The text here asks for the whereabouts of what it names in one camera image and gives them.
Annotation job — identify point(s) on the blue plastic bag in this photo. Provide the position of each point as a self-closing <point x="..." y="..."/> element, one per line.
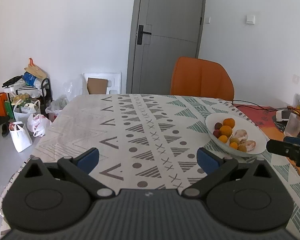
<point x="31" y="79"/>

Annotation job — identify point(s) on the clear plastic cup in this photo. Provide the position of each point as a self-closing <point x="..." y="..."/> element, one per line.
<point x="293" y="126"/>

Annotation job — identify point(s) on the cardboard box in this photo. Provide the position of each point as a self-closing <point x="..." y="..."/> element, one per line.
<point x="97" y="86"/>

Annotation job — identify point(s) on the tan paper bag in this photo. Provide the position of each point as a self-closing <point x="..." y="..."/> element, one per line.
<point x="36" y="70"/>

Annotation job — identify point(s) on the patterned tablecloth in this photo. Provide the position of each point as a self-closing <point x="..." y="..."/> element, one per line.
<point x="150" y="120"/>

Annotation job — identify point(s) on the green box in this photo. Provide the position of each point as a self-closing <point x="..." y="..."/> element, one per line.
<point x="8" y="108"/>

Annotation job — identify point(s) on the small white wall switch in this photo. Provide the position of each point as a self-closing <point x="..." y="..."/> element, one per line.
<point x="208" y="20"/>

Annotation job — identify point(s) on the red-printed white plastic bag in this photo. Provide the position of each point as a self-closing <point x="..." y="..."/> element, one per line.
<point x="38" y="126"/>

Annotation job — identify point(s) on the white plate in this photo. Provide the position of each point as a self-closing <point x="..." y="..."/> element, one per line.
<point x="257" y="132"/>

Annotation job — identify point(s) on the peeled pomelo piece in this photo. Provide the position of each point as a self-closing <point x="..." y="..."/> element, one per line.
<point x="250" y="145"/>
<point x="240" y="133"/>

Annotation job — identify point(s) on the clear plastic bag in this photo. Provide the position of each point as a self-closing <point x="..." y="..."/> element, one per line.
<point x="58" y="106"/>

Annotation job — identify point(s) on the red printed cloth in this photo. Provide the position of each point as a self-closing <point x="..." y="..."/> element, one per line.
<point x="262" y="116"/>

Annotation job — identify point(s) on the black shoes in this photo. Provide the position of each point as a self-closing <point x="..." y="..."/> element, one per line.
<point x="3" y="126"/>

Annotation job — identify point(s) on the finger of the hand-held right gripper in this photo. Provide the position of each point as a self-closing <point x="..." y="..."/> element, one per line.
<point x="277" y="147"/>
<point x="296" y="140"/>

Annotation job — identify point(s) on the white shopping bag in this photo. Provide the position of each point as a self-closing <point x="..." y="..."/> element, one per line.
<point x="23" y="113"/>

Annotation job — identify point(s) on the brown kiwi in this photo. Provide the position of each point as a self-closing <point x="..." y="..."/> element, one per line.
<point x="234" y="140"/>
<point x="242" y="148"/>

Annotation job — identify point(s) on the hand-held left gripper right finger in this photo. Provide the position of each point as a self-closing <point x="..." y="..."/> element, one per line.
<point x="207" y="160"/>

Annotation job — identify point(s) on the small orange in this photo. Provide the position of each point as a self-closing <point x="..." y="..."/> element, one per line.
<point x="234" y="145"/>
<point x="223" y="139"/>

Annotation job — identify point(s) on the black umbrella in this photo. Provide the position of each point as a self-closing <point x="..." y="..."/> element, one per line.
<point x="12" y="81"/>

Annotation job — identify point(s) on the white black-edged box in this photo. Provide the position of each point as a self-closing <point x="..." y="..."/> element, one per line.
<point x="27" y="91"/>

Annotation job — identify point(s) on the white power adapter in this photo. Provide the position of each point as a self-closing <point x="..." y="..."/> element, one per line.
<point x="282" y="116"/>

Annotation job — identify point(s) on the dark red plum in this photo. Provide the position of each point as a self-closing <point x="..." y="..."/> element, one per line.
<point x="218" y="125"/>

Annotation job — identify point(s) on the white paper bag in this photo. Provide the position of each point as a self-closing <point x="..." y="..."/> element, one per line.
<point x="21" y="140"/>

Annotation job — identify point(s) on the black metal rack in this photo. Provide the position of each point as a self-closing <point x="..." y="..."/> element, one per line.
<point x="48" y="92"/>

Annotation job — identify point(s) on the grey door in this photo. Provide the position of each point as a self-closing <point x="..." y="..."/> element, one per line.
<point x="170" y="10"/>

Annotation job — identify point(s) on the white foam board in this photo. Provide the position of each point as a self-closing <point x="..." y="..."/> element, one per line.
<point x="113" y="81"/>

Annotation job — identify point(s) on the orange chair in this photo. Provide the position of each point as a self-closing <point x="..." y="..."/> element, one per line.
<point x="202" y="80"/>

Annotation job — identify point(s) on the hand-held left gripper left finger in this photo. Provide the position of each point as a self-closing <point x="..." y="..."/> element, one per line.
<point x="88" y="160"/>

